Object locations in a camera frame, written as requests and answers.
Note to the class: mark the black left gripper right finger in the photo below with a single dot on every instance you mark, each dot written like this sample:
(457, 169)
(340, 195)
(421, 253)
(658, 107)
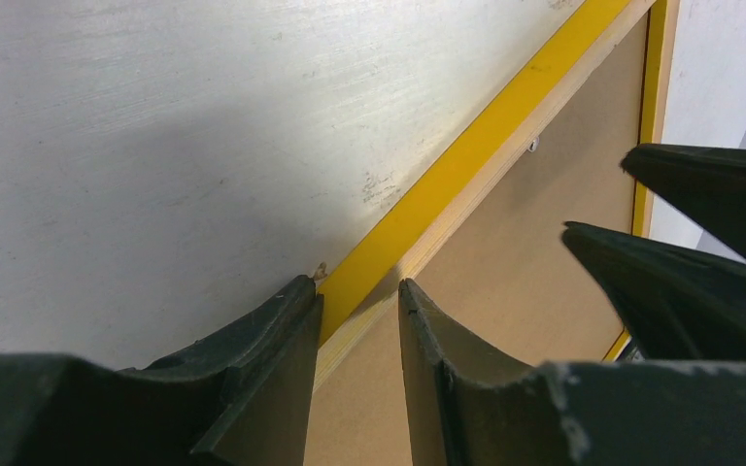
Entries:
(469, 403)

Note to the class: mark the brown cardboard backing board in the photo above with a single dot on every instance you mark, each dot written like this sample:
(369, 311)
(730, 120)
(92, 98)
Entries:
(504, 273)

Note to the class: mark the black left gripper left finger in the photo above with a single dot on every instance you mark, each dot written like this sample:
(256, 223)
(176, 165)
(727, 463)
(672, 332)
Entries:
(240, 396)

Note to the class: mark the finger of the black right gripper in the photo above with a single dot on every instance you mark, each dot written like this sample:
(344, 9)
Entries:
(676, 303)
(708, 185)

